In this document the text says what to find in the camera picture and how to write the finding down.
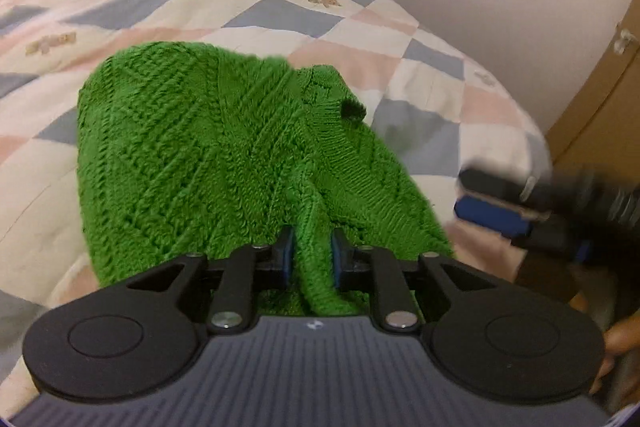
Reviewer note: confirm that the green knitted sweater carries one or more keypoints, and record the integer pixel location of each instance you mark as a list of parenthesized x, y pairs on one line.
[(225, 167)]

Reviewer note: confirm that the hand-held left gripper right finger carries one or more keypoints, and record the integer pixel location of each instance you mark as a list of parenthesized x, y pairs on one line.
[(337, 257)]

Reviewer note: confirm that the wooden door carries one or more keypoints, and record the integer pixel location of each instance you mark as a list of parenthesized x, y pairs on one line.
[(600, 107)]

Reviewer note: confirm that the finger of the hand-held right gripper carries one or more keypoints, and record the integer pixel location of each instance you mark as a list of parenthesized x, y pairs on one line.
[(490, 214), (492, 184)]

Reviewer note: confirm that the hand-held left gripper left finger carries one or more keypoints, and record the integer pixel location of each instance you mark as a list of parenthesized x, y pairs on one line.
[(286, 252)]

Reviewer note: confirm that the person's right hand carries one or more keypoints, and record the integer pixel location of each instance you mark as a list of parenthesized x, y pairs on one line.
[(616, 339)]

